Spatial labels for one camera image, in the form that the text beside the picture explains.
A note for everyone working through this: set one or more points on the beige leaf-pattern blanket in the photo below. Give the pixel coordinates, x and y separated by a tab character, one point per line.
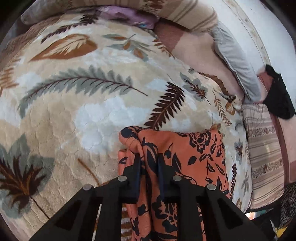
70	84

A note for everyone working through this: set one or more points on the pink checked bed sheet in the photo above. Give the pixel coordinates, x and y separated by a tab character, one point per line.
197	51

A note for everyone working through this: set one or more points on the black cloth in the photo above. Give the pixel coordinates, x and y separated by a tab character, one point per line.
278	100

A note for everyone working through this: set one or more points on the striped patterned pillow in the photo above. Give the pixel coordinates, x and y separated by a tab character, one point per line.
267	171

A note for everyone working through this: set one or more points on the purple cloth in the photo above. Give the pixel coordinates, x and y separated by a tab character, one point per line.
129	16

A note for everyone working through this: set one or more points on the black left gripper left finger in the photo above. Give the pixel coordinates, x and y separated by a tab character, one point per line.
95	213

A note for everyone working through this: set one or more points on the orange floral garment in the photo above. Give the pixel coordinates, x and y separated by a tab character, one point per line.
197	157

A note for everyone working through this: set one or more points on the grey-blue pillow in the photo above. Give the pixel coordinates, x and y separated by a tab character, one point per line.
230	51

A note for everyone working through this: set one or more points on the striped beige bolster pillow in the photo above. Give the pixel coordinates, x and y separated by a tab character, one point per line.
191	14

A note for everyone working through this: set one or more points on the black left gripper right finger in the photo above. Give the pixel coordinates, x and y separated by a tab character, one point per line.
204	213

